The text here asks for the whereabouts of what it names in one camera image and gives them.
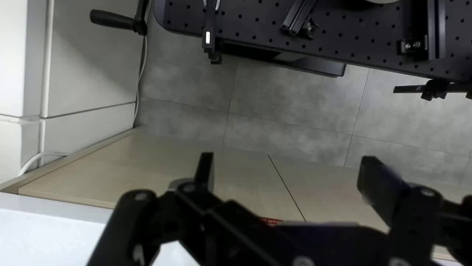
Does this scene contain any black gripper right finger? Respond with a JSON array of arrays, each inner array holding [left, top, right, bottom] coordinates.
[[357, 155, 472, 266]]

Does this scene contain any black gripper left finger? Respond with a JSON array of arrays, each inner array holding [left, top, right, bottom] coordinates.
[[87, 151, 215, 266]]

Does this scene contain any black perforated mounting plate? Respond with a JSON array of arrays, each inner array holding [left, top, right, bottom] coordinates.
[[152, 0, 472, 83]]

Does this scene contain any black handle lever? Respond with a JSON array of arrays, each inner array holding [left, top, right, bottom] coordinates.
[[90, 0, 150, 35]]

